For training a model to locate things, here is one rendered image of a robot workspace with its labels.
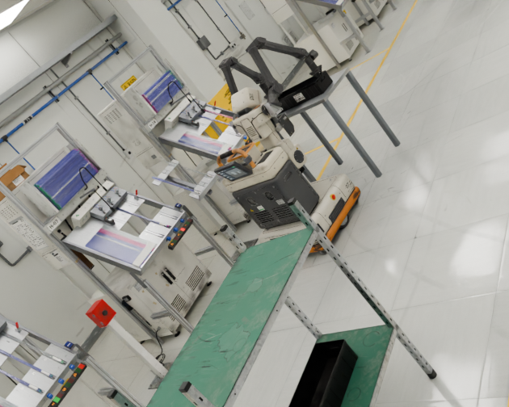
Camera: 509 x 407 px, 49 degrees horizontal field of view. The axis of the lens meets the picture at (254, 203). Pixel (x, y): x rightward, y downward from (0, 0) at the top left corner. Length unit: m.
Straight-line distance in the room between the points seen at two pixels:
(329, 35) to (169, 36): 2.25
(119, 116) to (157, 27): 2.19
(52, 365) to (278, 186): 1.90
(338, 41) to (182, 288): 4.64
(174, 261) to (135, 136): 1.40
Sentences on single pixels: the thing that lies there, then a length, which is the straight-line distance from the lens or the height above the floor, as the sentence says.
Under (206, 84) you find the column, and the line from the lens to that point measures 7.58.
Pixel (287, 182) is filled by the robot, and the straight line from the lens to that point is 3.99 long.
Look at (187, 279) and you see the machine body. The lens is 4.94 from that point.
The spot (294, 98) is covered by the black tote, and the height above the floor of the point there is 0.86.
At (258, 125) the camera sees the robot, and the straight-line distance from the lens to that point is 4.18.
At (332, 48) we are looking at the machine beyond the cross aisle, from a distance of 8.34.
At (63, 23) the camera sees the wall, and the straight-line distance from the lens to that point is 7.44.
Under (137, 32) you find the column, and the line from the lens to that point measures 7.55.
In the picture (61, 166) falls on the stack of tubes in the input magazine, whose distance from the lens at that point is 4.76.
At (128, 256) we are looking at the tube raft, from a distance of 4.41.
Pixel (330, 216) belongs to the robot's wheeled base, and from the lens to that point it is 4.17.
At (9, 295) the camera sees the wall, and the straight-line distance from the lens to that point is 5.97.
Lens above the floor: 1.88
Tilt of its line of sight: 18 degrees down
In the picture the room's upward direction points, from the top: 40 degrees counter-clockwise
